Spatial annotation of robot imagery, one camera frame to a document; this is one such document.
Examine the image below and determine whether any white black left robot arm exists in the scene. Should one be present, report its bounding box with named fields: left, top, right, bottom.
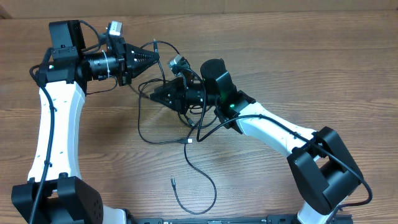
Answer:
left=11, top=20, right=159, bottom=223

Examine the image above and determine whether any black USB-C cable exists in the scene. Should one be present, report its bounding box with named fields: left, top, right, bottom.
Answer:
left=170, top=107, right=218, bottom=215

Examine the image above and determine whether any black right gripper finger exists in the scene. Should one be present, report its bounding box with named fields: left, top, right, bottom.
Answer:
left=150, top=97, right=179, bottom=111
left=150, top=82, right=177, bottom=99

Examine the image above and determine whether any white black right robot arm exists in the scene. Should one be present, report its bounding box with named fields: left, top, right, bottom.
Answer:
left=150, top=57, right=373, bottom=223

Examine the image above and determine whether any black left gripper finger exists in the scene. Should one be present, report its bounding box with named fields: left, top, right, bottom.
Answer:
left=126, top=44, right=159, bottom=61
left=126, top=58, right=157, bottom=78

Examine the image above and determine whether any black USB-A cable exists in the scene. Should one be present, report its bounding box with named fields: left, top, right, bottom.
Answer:
left=136, top=39, right=193, bottom=145

